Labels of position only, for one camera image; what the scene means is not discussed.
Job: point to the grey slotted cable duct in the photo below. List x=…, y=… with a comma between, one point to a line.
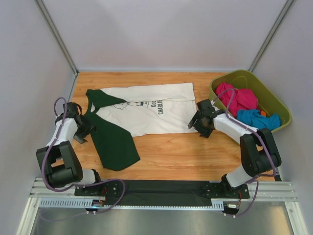
x=88, y=203

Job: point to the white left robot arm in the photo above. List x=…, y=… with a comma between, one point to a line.
x=59, y=164

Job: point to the aluminium corner frame post right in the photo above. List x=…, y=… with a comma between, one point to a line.
x=272, y=32

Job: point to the white and green raglan t-shirt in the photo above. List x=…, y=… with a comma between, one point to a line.
x=120, y=114

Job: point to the blue t-shirt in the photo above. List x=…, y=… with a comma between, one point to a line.
x=254, y=118

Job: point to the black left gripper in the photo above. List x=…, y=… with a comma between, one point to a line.
x=89, y=127

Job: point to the aluminium corner frame post left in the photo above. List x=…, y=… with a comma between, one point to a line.
x=52, y=27

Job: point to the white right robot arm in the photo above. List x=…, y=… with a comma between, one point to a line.
x=260, y=156

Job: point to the aluminium corner frame post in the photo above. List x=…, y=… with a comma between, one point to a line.
x=52, y=27
x=272, y=32

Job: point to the olive green plastic bin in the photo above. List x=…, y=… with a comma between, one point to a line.
x=267, y=101

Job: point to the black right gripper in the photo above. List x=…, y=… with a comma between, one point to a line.
x=194, y=123

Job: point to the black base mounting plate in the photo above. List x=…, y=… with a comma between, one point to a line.
x=164, y=192

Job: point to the magenta pink t-shirt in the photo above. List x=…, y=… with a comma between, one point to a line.
x=243, y=98

